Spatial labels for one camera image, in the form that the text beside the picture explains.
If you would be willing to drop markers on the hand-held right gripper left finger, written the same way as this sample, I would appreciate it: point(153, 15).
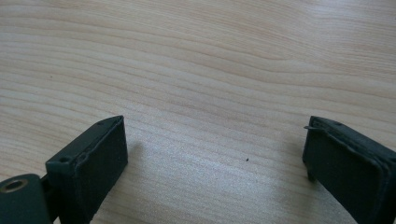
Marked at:
point(88, 169)

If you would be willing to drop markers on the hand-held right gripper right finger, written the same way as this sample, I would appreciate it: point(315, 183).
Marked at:
point(351, 172)

